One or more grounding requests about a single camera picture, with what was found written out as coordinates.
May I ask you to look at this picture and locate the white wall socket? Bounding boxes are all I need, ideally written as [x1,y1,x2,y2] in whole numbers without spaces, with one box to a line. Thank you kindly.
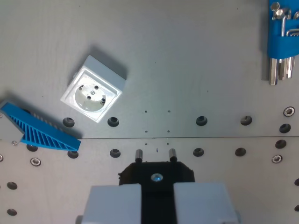
[60,55,128,124]

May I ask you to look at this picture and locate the blue hex key holder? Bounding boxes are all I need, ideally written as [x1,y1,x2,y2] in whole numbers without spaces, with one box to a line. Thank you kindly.
[267,0,299,58]

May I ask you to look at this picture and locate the grey box with screws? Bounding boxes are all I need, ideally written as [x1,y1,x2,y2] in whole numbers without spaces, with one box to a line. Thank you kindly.
[0,111,26,147]

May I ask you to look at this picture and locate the blue ribbed wedge part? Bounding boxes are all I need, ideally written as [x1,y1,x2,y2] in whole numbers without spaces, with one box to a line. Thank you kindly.
[0,100,82,153]

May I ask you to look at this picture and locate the small bent hex key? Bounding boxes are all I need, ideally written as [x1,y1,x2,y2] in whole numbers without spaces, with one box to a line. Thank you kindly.
[285,28,299,38]

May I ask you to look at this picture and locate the medium silver hex key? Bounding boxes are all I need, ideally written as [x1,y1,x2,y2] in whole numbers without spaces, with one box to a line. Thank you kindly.
[274,8,291,81]

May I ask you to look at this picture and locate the black plug with metal pins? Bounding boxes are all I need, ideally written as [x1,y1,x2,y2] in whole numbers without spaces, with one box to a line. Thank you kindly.
[118,148,196,224]

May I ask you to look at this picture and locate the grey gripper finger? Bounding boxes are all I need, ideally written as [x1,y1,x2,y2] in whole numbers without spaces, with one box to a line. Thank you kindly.
[76,183,142,224]
[173,182,242,224]

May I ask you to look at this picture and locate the slim silver hex key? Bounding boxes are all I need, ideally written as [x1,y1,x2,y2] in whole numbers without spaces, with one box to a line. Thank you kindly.
[285,8,296,79]

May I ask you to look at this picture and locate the largest silver hex key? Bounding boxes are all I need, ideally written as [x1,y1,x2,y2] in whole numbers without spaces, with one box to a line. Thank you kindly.
[269,2,281,86]

